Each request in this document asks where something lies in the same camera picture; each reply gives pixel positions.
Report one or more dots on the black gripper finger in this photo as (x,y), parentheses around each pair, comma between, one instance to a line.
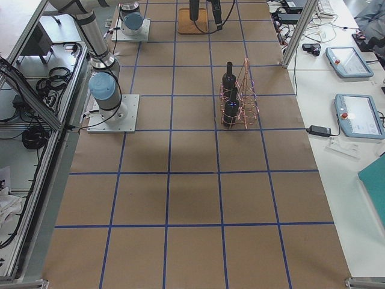
(217,13)

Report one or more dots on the dark wine bottle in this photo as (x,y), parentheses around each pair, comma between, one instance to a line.
(229,79)
(194,10)

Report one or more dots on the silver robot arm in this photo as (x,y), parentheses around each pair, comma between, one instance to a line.
(131,17)
(104,84)

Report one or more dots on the wooden tray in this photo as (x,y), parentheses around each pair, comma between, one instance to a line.
(186,26)

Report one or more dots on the dark wine bottle end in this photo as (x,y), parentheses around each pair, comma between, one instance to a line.
(231,108)

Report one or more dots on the teach pendant far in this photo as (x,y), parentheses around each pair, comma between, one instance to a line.
(348,62)

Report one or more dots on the teach pendant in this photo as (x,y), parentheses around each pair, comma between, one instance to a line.
(348,62)
(358,116)

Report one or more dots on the black power adapter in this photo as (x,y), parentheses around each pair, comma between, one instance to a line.
(319,131)

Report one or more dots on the teach pendant near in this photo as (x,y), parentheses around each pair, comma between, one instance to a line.
(358,116)

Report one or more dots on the teal box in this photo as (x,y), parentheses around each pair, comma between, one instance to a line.
(373,179)

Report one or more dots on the aluminium frame post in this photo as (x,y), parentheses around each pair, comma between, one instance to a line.
(302,23)

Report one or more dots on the copper wire wine basket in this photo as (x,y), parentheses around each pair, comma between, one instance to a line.
(248,110)

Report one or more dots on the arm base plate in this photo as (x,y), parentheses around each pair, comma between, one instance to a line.
(124,34)
(124,119)

